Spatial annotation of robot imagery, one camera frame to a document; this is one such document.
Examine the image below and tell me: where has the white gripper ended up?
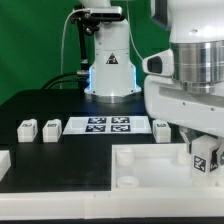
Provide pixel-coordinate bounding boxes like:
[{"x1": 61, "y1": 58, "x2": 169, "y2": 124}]
[{"x1": 144, "y1": 75, "x2": 224, "y2": 153}]

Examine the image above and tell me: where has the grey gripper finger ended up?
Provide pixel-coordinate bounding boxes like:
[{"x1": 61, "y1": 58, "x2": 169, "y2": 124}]
[{"x1": 216, "y1": 137, "x2": 224, "y2": 166}]

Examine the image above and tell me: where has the white square tabletop part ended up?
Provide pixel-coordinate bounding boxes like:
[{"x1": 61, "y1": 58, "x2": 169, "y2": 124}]
[{"x1": 111, "y1": 143, "x2": 224, "y2": 189}]

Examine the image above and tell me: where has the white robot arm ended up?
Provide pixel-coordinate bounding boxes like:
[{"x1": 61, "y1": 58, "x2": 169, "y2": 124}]
[{"x1": 141, "y1": 0, "x2": 224, "y2": 165}]

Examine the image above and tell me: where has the white sheet with markers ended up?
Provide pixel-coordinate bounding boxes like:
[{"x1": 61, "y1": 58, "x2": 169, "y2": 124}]
[{"x1": 63, "y1": 116, "x2": 152, "y2": 135}]

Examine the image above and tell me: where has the white left fence block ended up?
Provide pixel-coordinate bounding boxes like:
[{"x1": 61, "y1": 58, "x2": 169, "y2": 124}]
[{"x1": 0, "y1": 150, "x2": 11, "y2": 181}]

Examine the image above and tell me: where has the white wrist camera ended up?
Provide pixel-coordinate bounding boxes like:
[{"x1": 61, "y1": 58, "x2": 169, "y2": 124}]
[{"x1": 142, "y1": 49, "x2": 174, "y2": 77}]

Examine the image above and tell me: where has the white front fence wall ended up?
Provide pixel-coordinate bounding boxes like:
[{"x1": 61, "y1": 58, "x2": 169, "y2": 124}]
[{"x1": 0, "y1": 188, "x2": 224, "y2": 220}]

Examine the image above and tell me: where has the black cables bundle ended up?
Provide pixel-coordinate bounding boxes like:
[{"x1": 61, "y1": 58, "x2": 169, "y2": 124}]
[{"x1": 41, "y1": 71, "x2": 90, "y2": 90}]

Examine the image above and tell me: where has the white cable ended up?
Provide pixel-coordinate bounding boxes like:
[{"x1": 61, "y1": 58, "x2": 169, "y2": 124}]
[{"x1": 59, "y1": 0, "x2": 148, "y2": 90}]

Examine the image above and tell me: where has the black camera on stand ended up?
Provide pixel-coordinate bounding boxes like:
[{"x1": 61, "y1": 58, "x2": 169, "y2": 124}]
[{"x1": 71, "y1": 6, "x2": 124, "y2": 22}]

